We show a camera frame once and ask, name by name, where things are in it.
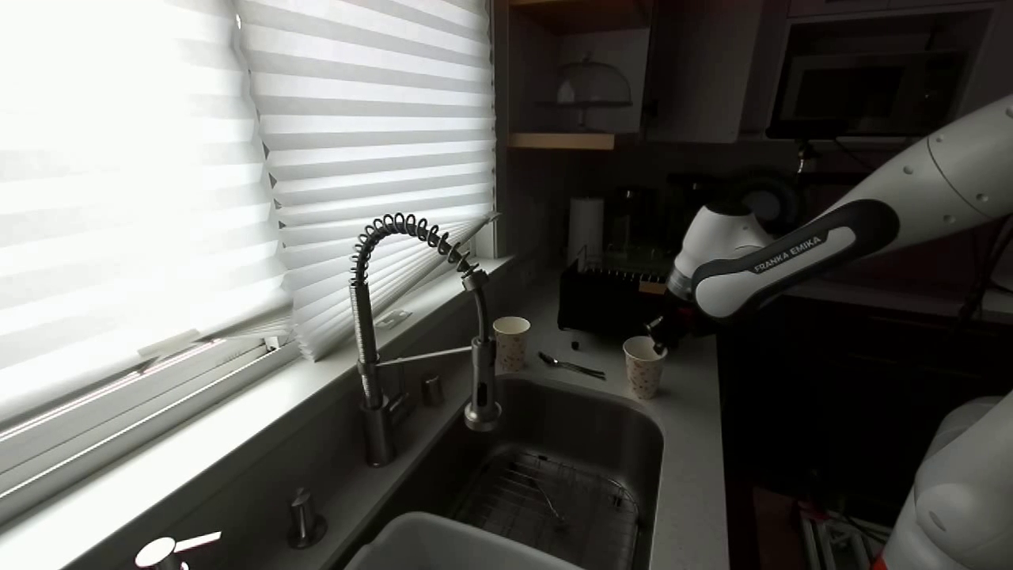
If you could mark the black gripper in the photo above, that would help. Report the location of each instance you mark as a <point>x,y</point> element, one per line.
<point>673,329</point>

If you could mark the dotted paper cup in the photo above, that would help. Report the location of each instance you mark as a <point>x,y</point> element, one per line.
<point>644,372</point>
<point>512,346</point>

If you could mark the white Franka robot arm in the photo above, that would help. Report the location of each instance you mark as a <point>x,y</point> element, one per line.
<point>950,169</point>

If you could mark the steel undermount sink basin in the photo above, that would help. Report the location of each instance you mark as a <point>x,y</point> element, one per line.
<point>604,421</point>

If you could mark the metal sink bottom grid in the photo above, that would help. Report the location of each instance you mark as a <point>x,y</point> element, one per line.
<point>550,506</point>

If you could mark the black utensil holder wooden top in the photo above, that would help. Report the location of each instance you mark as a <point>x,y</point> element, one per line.
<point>613,304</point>

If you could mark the metal spoon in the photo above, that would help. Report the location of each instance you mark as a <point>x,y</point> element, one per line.
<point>573,366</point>

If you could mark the white paper towel roll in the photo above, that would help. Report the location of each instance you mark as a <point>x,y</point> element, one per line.
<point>588,233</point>

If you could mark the wooden shelf board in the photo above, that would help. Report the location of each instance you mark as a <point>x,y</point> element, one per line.
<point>559,139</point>

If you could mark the small chrome counter button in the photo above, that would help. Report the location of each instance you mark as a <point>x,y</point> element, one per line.
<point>432,389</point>

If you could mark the glass cake dome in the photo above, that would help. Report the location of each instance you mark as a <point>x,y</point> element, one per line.
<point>595,83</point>

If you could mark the white plastic dish tub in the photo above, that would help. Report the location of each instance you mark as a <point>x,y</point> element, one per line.
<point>455,543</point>

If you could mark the chrome spring kitchen faucet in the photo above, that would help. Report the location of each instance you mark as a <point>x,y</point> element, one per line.
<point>366,349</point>

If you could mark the dark built-in microwave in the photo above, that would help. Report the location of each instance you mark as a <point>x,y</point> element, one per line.
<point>874,80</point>

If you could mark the white pleated window blind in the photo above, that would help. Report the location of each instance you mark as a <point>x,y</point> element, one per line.
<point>116,179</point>
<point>368,159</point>

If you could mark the chrome soap dispenser pump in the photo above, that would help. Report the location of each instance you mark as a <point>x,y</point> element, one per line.
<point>307,516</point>

